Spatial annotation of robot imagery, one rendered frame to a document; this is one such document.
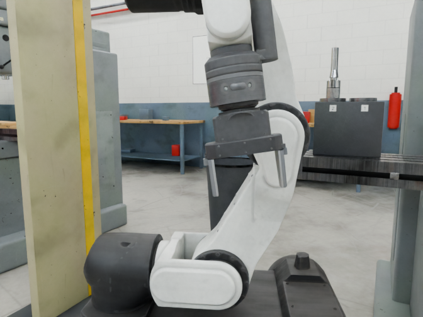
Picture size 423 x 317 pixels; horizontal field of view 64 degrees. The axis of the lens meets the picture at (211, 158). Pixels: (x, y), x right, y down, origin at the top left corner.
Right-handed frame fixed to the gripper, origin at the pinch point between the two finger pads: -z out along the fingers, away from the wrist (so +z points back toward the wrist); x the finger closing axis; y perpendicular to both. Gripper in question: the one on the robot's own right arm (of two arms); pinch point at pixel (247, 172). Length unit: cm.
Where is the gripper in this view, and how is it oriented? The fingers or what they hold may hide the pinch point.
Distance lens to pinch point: 54.0
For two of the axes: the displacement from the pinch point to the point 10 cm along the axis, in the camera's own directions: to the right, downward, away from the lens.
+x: 9.9, -1.4, -0.3
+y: 0.1, -1.0, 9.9
